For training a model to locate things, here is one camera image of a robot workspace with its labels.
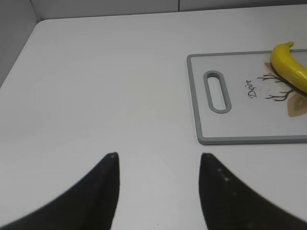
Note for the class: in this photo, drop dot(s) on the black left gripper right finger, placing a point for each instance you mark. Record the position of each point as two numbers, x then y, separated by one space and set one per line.
229 204

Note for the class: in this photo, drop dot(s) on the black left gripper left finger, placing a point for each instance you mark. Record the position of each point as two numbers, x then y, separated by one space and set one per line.
88 205

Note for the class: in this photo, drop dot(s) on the yellow plastic banana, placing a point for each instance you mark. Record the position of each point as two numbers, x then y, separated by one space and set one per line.
287 67

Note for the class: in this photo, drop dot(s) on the white grey-rimmed cutting board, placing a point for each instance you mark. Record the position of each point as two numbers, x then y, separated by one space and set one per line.
237 98

